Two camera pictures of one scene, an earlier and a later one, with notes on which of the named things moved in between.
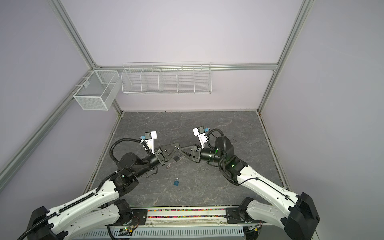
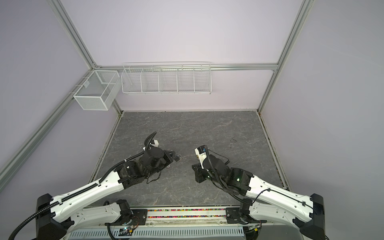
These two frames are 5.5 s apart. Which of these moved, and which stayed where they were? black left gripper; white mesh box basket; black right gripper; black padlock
Moved: black right gripper
Stayed: white mesh box basket; black left gripper; black padlock
